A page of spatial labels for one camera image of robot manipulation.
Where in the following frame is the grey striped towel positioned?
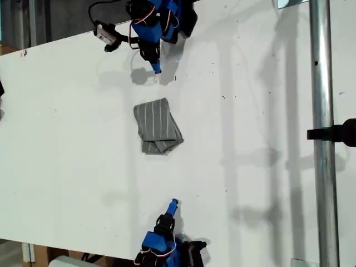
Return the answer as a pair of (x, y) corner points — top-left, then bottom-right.
(132, 97), (185, 156)

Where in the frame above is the white foam box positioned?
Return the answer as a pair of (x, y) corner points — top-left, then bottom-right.
(49, 255), (100, 267)

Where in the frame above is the brown cardboard box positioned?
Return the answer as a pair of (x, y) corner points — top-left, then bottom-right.
(33, 244), (136, 267)
(0, 41), (21, 57)

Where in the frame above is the white table leg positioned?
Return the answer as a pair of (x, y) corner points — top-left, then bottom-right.
(21, 243), (36, 264)

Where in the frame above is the black clamp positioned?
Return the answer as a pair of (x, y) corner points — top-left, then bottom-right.
(306, 118), (356, 147)

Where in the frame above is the short black camera stalk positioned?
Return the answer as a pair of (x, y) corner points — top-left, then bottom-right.
(118, 32), (140, 43)

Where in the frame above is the black camera box white label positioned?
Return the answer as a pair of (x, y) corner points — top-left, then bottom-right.
(189, 240), (208, 253)
(93, 21), (123, 53)

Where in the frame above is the thin black camera cable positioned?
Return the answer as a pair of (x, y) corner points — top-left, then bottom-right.
(88, 0), (128, 27)

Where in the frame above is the steel post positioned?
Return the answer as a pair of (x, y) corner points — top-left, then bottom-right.
(309, 0), (340, 267)

